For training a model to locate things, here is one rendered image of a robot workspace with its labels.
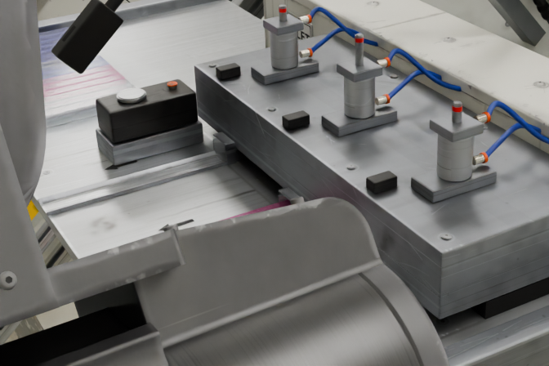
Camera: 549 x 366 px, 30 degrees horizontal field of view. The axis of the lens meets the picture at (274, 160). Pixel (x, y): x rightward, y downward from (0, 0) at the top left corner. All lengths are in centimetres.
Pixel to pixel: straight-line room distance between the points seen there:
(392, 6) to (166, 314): 73
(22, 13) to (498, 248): 47
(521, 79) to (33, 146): 61
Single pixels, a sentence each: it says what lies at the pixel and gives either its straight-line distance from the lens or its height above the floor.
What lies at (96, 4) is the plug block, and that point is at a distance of 66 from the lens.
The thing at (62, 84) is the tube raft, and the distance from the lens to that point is 97.
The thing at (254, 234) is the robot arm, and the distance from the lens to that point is 21.
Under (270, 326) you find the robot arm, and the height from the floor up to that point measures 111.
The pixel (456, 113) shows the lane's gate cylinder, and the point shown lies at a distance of 64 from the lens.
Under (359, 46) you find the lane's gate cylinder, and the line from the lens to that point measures 71.
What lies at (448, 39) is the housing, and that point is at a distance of 84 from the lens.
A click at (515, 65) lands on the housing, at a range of 79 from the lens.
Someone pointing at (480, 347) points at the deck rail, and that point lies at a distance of 60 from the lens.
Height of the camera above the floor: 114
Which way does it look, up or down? level
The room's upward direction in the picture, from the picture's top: 38 degrees clockwise
